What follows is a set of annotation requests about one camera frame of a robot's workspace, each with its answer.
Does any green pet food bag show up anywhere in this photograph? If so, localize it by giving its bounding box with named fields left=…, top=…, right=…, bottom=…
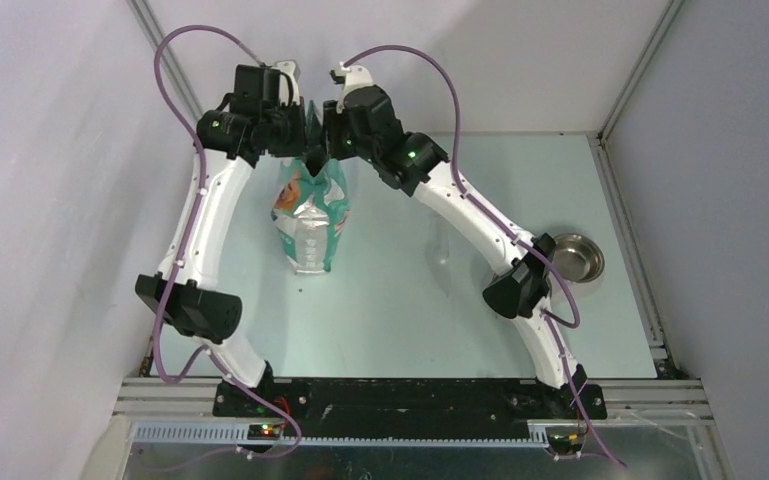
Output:
left=270, top=101, right=350, bottom=275

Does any clear plastic scoop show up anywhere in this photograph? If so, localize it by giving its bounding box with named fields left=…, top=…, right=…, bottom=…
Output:
left=425, top=212, right=451, bottom=298

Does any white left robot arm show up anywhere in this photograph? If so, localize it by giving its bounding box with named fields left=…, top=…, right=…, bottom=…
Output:
left=135, top=60, right=306, bottom=417

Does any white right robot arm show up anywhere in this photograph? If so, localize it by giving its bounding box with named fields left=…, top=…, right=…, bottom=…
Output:
left=314, top=86, right=592, bottom=422

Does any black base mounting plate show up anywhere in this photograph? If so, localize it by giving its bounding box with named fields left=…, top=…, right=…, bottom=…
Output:
left=212, top=377, right=607, bottom=439

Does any steel bowl far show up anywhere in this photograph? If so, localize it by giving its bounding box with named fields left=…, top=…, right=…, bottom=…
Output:
left=552, top=233, right=605, bottom=284

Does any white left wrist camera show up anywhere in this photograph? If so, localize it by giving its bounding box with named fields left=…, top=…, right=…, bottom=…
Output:
left=271, top=60, right=303, bottom=106

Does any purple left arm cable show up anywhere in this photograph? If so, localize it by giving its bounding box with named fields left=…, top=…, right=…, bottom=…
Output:
left=152, top=24, right=304, bottom=460

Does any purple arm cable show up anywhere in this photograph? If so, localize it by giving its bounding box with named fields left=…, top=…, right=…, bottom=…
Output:
left=342, top=44, right=629, bottom=470
left=152, top=24, right=304, bottom=460

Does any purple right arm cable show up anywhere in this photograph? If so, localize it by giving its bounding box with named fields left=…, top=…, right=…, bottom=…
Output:
left=342, top=44, right=629, bottom=470

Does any grey slotted cable duct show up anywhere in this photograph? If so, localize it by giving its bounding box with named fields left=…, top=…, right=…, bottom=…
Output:
left=132, top=421, right=549, bottom=448

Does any aluminium frame rail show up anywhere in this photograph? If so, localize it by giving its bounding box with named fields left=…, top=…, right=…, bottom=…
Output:
left=588, top=0, right=689, bottom=381

